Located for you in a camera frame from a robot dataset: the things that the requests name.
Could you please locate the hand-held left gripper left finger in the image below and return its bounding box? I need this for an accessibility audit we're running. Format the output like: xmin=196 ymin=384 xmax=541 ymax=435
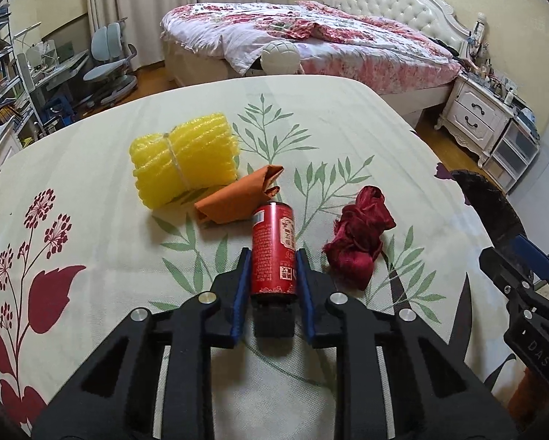
xmin=31 ymin=247 xmax=252 ymax=440

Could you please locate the red drink can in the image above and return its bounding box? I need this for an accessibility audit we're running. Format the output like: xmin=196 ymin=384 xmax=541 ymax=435
xmin=249 ymin=202 xmax=299 ymax=340

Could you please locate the grey study desk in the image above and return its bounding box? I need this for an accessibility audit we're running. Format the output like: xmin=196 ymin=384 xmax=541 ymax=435
xmin=15 ymin=39 xmax=92 ymax=133

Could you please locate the grey desk chair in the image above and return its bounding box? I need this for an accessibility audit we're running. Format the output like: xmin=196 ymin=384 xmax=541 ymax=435
xmin=83 ymin=18 xmax=138 ymax=108

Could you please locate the white volleyball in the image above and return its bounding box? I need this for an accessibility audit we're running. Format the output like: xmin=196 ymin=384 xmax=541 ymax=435
xmin=261 ymin=40 xmax=300 ymax=75

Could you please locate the pale floral duvet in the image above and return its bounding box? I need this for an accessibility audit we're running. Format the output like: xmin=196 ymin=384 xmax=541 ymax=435
xmin=161 ymin=2 xmax=454 ymax=76

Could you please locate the red floral bed sheet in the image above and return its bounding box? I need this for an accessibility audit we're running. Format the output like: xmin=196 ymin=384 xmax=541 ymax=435
xmin=297 ymin=0 xmax=463 ymax=97

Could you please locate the plastic drawer unit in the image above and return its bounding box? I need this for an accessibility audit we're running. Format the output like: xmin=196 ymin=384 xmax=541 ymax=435
xmin=483 ymin=117 xmax=541 ymax=193

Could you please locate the orange folded paper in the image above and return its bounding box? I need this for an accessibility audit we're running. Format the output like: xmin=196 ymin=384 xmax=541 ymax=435
xmin=194 ymin=164 xmax=285 ymax=226

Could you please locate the black bag lined trash bin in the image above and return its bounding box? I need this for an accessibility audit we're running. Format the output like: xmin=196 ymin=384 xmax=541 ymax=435
xmin=449 ymin=169 xmax=527 ymax=257

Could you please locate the white bed with tufted headboard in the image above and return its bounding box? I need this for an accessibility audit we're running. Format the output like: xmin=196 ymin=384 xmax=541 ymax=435
xmin=160 ymin=0 xmax=470 ymax=115

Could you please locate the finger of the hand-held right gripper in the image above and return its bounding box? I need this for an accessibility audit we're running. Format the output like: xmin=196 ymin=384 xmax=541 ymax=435
xmin=514 ymin=235 xmax=549 ymax=306
xmin=479 ymin=246 xmax=540 ymax=302

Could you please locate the person's right forearm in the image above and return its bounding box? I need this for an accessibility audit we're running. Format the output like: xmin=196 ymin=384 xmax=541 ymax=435
xmin=506 ymin=364 xmax=548 ymax=429

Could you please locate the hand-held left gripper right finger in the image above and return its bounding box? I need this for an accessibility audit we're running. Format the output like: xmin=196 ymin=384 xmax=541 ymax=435
xmin=295 ymin=247 xmax=519 ymax=440

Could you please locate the floral tablecloth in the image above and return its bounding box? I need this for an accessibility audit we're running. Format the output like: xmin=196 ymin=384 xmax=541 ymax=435
xmin=0 ymin=74 xmax=532 ymax=440

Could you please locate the cluster of small bottles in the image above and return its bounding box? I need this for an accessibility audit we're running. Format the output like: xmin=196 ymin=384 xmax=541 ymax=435
xmin=462 ymin=14 xmax=527 ymax=102

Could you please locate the white nightstand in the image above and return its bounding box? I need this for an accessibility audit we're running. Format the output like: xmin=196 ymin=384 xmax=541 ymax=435
xmin=435 ymin=73 xmax=518 ymax=168

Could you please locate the blue stool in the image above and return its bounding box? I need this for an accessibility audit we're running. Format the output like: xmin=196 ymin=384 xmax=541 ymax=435
xmin=43 ymin=96 xmax=76 ymax=127

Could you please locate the yellow foam net bundle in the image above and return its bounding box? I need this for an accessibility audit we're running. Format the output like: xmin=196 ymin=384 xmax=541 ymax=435
xmin=129 ymin=111 xmax=239 ymax=209

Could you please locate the dark red crumpled cloth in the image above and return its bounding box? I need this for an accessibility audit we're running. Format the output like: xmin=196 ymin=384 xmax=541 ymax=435
xmin=323 ymin=186 xmax=397 ymax=290

